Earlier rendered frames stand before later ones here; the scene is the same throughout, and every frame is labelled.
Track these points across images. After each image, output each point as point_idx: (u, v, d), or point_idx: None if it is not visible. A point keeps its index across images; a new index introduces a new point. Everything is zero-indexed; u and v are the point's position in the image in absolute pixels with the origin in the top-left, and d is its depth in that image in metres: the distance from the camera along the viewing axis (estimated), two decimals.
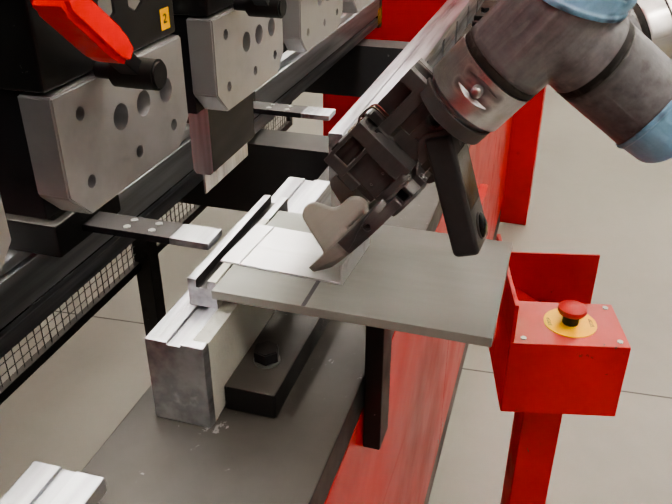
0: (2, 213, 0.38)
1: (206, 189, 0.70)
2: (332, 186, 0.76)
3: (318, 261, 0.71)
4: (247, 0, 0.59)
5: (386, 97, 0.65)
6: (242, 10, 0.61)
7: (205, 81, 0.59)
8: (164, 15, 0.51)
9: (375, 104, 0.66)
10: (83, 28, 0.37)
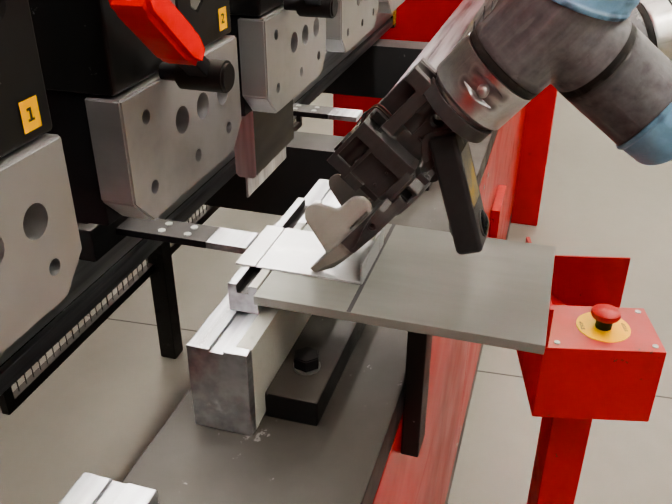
0: (74, 221, 0.36)
1: (248, 192, 0.69)
2: (330, 186, 0.76)
3: (320, 261, 0.71)
4: (298, 0, 0.58)
5: (389, 97, 0.66)
6: (292, 10, 0.59)
7: (255, 83, 0.58)
8: (222, 15, 0.49)
9: (378, 104, 0.66)
10: (161, 28, 0.35)
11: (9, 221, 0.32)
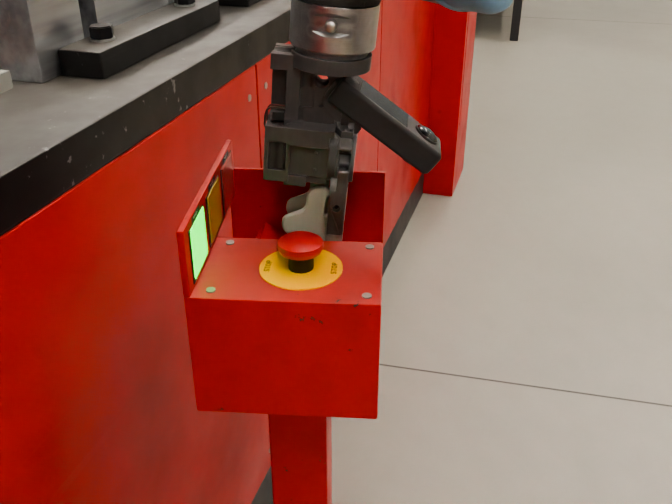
0: None
1: None
2: None
3: None
4: None
5: (273, 93, 0.67)
6: None
7: None
8: None
9: (269, 105, 0.67)
10: None
11: None
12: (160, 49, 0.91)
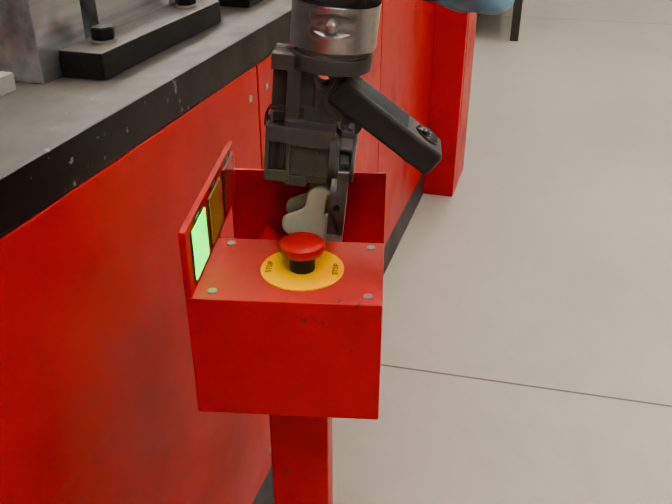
0: None
1: None
2: None
3: None
4: None
5: (274, 93, 0.67)
6: None
7: None
8: None
9: (270, 105, 0.67)
10: None
11: None
12: (161, 50, 0.91)
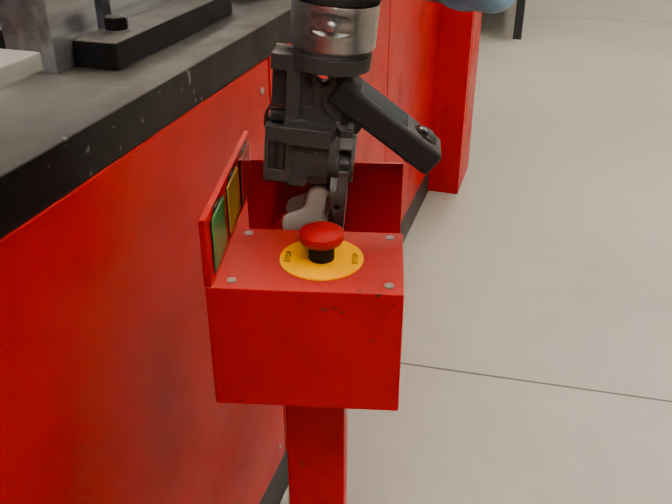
0: None
1: None
2: None
3: None
4: None
5: (273, 93, 0.67)
6: None
7: None
8: None
9: (269, 105, 0.67)
10: None
11: None
12: (174, 41, 0.91)
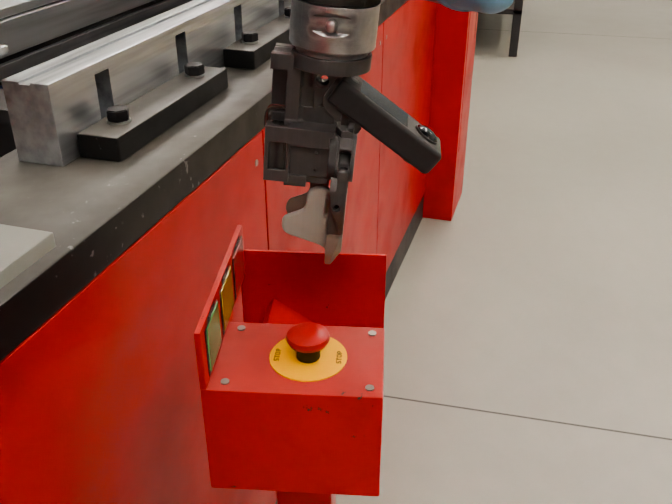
0: None
1: None
2: None
3: (325, 256, 0.73)
4: None
5: (273, 93, 0.67)
6: None
7: None
8: None
9: (269, 105, 0.67)
10: None
11: None
12: (172, 124, 0.96)
